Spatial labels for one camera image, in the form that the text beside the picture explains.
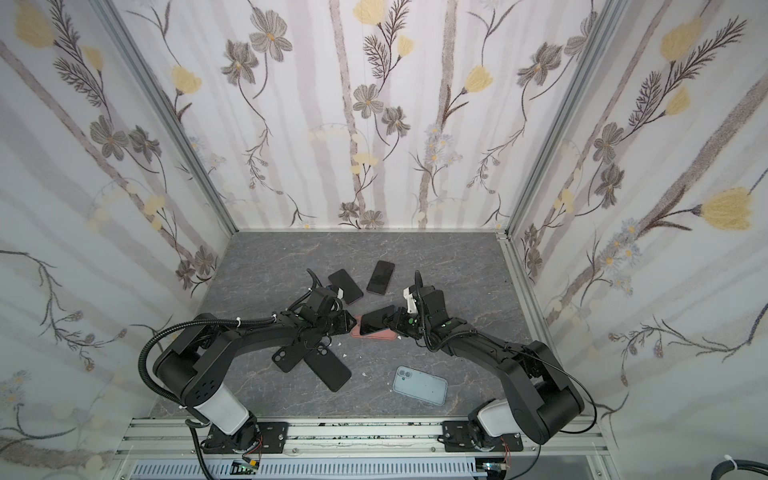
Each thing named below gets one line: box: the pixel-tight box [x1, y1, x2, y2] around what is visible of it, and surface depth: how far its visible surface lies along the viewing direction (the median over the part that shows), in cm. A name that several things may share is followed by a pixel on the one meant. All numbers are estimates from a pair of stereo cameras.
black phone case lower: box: [303, 342, 352, 392], surface depth 88 cm
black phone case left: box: [272, 344, 307, 373], surface depth 90 cm
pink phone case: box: [350, 315, 398, 341], surface depth 93 cm
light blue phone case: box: [392, 365, 449, 406], surface depth 85 cm
